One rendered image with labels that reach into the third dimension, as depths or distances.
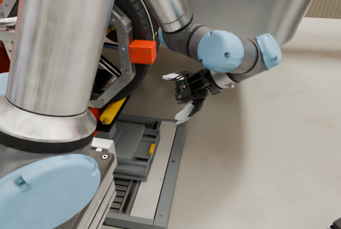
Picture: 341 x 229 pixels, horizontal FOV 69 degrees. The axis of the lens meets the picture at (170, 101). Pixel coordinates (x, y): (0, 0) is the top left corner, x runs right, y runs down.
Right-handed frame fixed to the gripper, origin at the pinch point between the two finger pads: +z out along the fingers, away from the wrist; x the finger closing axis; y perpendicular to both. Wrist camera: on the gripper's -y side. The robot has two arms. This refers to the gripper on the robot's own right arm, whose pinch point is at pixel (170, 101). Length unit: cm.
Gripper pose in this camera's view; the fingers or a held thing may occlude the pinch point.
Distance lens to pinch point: 77.7
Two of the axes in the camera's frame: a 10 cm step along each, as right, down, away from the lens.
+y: -6.9, 0.6, -7.2
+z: -6.7, 3.3, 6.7
